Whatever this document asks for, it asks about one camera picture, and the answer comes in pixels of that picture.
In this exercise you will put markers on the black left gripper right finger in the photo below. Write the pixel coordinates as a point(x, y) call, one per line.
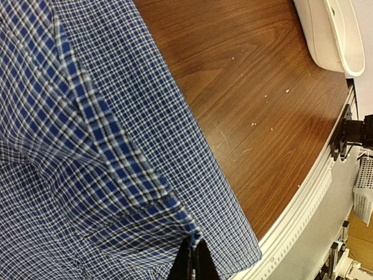
point(203, 263)

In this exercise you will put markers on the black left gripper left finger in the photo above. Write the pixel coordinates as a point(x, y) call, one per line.
point(182, 268)

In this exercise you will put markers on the blue checked long sleeve shirt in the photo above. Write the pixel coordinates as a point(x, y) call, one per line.
point(104, 169)

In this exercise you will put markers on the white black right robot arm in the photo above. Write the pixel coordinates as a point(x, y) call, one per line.
point(359, 132)

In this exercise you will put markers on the white plastic crate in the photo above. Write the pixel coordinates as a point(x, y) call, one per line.
point(363, 188)

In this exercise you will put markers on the white plastic bin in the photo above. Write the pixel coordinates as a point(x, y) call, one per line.
point(333, 36)

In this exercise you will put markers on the aluminium front rail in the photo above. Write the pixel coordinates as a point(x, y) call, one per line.
point(297, 245)

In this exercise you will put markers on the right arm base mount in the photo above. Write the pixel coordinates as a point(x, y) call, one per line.
point(338, 143)

